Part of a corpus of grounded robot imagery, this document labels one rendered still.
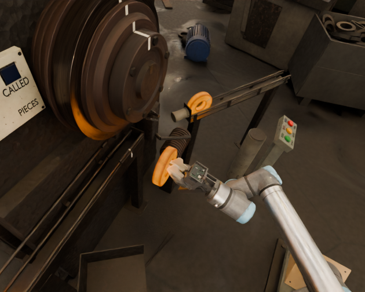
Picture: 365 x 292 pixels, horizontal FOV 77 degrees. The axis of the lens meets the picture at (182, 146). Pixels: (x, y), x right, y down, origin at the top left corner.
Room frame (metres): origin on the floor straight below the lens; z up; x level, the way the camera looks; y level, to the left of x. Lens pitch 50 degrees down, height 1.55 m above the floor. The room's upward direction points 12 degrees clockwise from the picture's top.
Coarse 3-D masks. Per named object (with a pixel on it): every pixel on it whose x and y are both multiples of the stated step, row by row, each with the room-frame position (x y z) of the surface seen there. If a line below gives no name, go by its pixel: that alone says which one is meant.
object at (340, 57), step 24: (312, 24) 2.80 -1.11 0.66; (336, 24) 2.76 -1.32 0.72; (360, 24) 2.90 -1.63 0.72; (312, 48) 2.49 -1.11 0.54; (336, 48) 2.25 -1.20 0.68; (360, 48) 2.25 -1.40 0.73; (312, 72) 2.25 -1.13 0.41; (336, 72) 2.25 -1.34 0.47; (360, 72) 2.25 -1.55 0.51; (312, 96) 2.25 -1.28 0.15; (336, 96) 2.25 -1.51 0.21; (360, 96) 2.25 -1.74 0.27
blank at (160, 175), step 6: (168, 150) 0.52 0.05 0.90; (174, 150) 0.53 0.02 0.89; (162, 156) 0.48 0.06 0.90; (168, 156) 0.49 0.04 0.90; (174, 156) 0.54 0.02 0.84; (162, 162) 0.46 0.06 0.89; (168, 162) 0.48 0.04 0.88; (156, 168) 0.44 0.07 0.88; (162, 168) 0.45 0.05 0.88; (156, 174) 0.43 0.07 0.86; (162, 174) 0.43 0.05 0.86; (168, 174) 0.49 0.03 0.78; (156, 180) 0.42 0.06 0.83; (162, 180) 0.44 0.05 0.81
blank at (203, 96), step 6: (198, 96) 1.02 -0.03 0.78; (204, 96) 1.03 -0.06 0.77; (210, 96) 1.06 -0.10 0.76; (192, 102) 1.00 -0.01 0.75; (198, 102) 1.01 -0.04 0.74; (204, 102) 1.07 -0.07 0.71; (210, 102) 1.07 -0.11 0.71; (192, 108) 0.99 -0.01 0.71; (198, 108) 1.04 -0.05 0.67; (204, 108) 1.05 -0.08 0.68
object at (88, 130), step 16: (80, 0) 0.56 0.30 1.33; (96, 0) 0.56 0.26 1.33; (112, 0) 0.59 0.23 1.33; (128, 0) 0.65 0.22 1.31; (144, 0) 0.74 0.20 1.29; (80, 16) 0.52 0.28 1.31; (96, 16) 0.53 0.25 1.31; (64, 32) 0.48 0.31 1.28; (80, 32) 0.47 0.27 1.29; (64, 48) 0.46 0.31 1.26; (80, 48) 0.46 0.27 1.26; (64, 64) 0.44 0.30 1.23; (80, 64) 0.45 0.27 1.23; (64, 80) 0.42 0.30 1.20; (80, 80) 0.44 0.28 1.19; (64, 96) 0.41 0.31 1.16; (80, 96) 0.43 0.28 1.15; (64, 112) 0.41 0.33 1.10; (80, 112) 0.42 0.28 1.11; (80, 128) 0.40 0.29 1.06
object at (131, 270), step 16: (80, 256) 0.16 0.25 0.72; (96, 256) 0.18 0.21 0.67; (112, 256) 0.20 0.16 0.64; (128, 256) 0.21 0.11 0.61; (80, 272) 0.12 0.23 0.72; (96, 272) 0.14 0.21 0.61; (112, 272) 0.15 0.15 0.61; (128, 272) 0.16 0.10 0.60; (144, 272) 0.17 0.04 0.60; (80, 288) 0.08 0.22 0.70; (96, 288) 0.10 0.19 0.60; (112, 288) 0.11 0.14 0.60; (128, 288) 0.12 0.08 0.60; (144, 288) 0.13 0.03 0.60
